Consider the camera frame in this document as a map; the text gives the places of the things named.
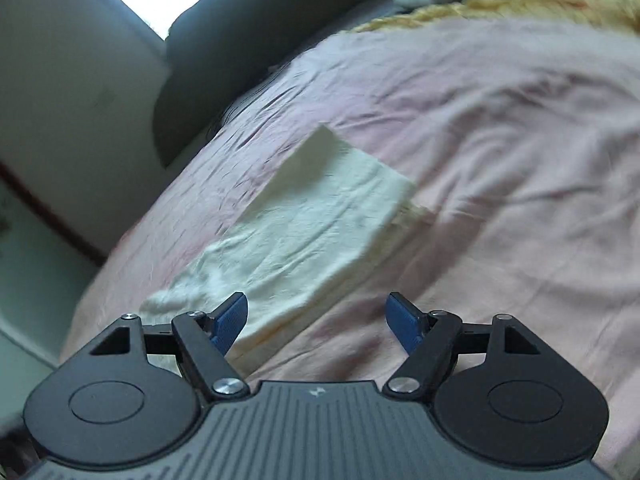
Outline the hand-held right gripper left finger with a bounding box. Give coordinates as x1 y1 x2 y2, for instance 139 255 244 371
90 292 251 402

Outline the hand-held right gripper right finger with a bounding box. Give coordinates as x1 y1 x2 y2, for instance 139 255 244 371
382 291 544 402

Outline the cream blanket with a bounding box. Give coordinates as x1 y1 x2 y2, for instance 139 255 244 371
140 124 437 362

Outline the pink bed sheet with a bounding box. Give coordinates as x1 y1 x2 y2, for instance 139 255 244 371
59 0 640 461

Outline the glass wardrobe sliding door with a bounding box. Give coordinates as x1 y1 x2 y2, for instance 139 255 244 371
0 180 98 368

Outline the grey padded headboard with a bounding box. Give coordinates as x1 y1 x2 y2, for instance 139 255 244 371
151 0 401 170

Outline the brown wardrobe frame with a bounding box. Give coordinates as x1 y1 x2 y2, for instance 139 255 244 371
0 160 109 267

